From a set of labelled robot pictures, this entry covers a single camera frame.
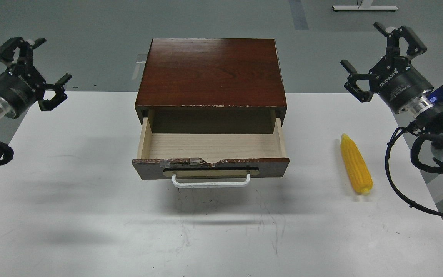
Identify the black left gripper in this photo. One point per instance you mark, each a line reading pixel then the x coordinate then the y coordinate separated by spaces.
pixel 21 82

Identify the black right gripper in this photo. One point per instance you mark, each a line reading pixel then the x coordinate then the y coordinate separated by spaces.
pixel 402 84

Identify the yellow corn cob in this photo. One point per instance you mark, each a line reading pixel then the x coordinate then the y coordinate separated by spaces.
pixel 356 168

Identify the wooden drawer with white handle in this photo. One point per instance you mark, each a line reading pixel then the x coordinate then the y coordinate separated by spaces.
pixel 211 159

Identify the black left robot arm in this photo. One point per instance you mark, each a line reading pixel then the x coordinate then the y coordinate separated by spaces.
pixel 6 152

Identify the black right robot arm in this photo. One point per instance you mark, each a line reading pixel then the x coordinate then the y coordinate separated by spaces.
pixel 427 109

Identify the dark wooden cabinet shell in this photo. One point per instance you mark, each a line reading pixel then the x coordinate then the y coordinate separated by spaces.
pixel 219 73

